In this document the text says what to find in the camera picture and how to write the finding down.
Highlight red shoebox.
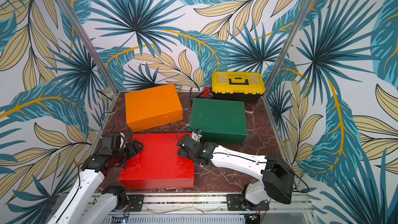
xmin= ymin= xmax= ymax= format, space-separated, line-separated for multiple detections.
xmin=118 ymin=133 xmax=194 ymax=190

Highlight green shoebox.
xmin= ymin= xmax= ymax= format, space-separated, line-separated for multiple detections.
xmin=190 ymin=99 xmax=248 ymax=144

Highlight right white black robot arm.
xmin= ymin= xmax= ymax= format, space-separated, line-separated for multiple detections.
xmin=177 ymin=134 xmax=295 ymax=211

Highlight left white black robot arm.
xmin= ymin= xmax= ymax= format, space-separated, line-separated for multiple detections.
xmin=48 ymin=133 xmax=144 ymax=224

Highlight orange shoebox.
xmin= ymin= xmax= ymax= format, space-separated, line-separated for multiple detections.
xmin=125 ymin=84 xmax=183 ymax=133

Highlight yellow black toolbox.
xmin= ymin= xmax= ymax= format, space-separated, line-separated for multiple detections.
xmin=211 ymin=72 xmax=265 ymax=103

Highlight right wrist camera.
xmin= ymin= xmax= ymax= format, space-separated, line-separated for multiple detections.
xmin=191 ymin=129 xmax=203 ymax=143

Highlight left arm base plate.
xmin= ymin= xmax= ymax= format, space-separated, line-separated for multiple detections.
xmin=113 ymin=195 xmax=144 ymax=212

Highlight red handled pliers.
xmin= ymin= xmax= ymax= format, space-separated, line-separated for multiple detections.
xmin=189 ymin=87 xmax=211 ymax=99

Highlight aluminium front rail frame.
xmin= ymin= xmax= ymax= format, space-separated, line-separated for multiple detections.
xmin=58 ymin=191 xmax=318 ymax=224

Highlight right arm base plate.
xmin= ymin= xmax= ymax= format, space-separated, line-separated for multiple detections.
xmin=226 ymin=194 xmax=269 ymax=211

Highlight right aluminium corner post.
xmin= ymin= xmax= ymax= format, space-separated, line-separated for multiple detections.
xmin=264 ymin=0 xmax=314 ymax=97

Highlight aluminium corner post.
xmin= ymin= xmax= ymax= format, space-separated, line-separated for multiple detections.
xmin=264 ymin=0 xmax=314 ymax=97
xmin=56 ymin=0 xmax=119 ymax=94

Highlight left aluminium corner post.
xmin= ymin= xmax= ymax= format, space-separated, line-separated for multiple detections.
xmin=56 ymin=0 xmax=119 ymax=94

